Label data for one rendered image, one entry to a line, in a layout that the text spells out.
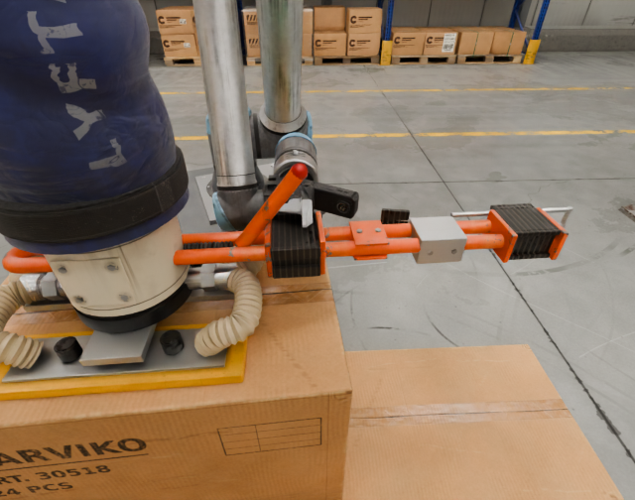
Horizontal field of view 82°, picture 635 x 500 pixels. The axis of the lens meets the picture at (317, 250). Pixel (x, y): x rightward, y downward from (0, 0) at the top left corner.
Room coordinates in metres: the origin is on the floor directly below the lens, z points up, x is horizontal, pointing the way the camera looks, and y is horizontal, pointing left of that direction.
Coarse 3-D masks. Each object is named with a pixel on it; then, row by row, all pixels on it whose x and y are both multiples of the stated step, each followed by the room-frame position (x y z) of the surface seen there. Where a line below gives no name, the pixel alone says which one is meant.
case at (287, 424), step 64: (64, 320) 0.41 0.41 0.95; (192, 320) 0.41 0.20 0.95; (320, 320) 0.40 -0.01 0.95; (256, 384) 0.29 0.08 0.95; (320, 384) 0.29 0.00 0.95; (0, 448) 0.23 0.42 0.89; (64, 448) 0.24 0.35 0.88; (128, 448) 0.25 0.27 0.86; (192, 448) 0.26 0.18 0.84; (256, 448) 0.26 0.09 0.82; (320, 448) 0.28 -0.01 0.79
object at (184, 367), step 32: (64, 352) 0.31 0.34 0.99; (160, 352) 0.33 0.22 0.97; (192, 352) 0.33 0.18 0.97; (224, 352) 0.33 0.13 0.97; (0, 384) 0.28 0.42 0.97; (32, 384) 0.28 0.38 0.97; (64, 384) 0.28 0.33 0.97; (96, 384) 0.28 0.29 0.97; (128, 384) 0.28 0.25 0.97; (160, 384) 0.28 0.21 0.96; (192, 384) 0.29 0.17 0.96
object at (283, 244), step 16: (272, 224) 0.47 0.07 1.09; (288, 224) 0.47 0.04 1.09; (320, 224) 0.45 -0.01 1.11; (272, 240) 0.43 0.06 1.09; (288, 240) 0.43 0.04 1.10; (304, 240) 0.43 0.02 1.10; (320, 240) 0.41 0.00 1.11; (272, 256) 0.39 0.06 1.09; (288, 256) 0.39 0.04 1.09; (304, 256) 0.40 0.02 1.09; (320, 256) 0.41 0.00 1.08; (272, 272) 0.40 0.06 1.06; (288, 272) 0.39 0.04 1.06; (304, 272) 0.40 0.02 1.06; (320, 272) 0.41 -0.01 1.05
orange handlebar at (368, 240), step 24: (192, 240) 0.44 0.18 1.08; (216, 240) 0.44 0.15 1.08; (264, 240) 0.45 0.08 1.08; (336, 240) 0.46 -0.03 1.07; (360, 240) 0.43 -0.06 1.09; (384, 240) 0.43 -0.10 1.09; (408, 240) 0.44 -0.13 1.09; (480, 240) 0.44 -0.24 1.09; (24, 264) 0.39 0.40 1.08; (48, 264) 0.39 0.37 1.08; (192, 264) 0.40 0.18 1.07
